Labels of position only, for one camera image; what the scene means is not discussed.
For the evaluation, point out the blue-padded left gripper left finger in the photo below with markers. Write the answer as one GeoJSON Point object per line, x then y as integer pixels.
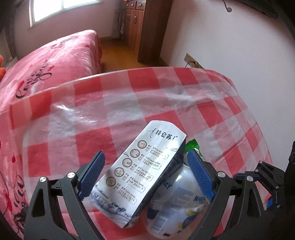
{"type": "Point", "coordinates": [44, 218]}

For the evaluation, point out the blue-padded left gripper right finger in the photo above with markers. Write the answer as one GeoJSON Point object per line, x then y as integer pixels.
{"type": "Point", "coordinates": [247, 218]}

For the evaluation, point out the silver milk carton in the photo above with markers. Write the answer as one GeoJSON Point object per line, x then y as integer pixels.
{"type": "Point", "coordinates": [128, 185]}

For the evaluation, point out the white blue plastic bottle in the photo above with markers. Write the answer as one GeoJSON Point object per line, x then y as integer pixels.
{"type": "Point", "coordinates": [177, 203]}

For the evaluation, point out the red white checkered cloth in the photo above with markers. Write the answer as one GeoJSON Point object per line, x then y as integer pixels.
{"type": "Point", "coordinates": [49, 128]}

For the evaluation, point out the colourful rolled quilt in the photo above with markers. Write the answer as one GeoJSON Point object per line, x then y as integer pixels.
{"type": "Point", "coordinates": [2, 69]}

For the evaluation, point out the pink bed with bedspread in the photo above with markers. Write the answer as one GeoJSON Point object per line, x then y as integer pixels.
{"type": "Point", "coordinates": [68, 58]}

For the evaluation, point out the brown wooden cabinet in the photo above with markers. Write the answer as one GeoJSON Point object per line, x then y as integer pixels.
{"type": "Point", "coordinates": [145, 24]}

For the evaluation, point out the grey curtain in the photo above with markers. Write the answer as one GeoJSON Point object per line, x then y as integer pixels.
{"type": "Point", "coordinates": [118, 20]}

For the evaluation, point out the window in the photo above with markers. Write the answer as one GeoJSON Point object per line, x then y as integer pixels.
{"type": "Point", "coordinates": [40, 10]}

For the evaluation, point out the wall socket with plug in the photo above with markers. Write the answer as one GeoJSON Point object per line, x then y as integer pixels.
{"type": "Point", "coordinates": [191, 62]}

